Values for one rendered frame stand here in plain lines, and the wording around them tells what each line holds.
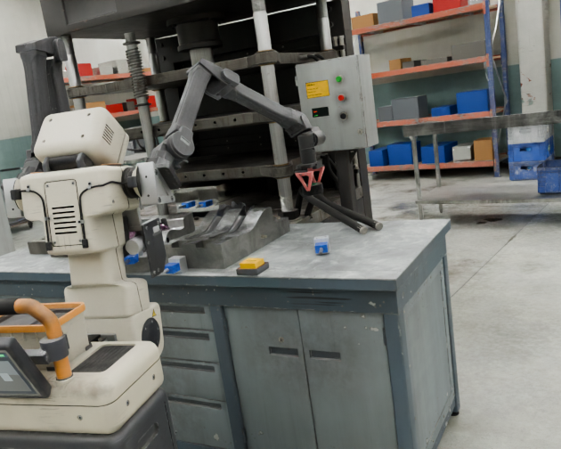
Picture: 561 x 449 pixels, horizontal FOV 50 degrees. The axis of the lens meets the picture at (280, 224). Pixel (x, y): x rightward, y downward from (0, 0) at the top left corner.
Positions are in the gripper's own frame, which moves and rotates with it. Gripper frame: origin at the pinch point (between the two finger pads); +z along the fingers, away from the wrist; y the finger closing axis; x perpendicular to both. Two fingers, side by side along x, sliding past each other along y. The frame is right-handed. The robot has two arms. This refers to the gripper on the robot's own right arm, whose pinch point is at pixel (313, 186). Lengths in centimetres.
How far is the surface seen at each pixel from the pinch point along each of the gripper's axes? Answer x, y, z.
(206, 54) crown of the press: 84, 70, -61
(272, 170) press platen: 34.1, 32.3, -2.8
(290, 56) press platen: 34, 68, -52
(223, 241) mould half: 17.9, -37.9, 10.3
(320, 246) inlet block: -12.4, -26.4, 15.8
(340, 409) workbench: -19, -42, 67
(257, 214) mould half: 19.1, -11.2, 7.2
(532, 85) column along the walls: -21, 598, 1
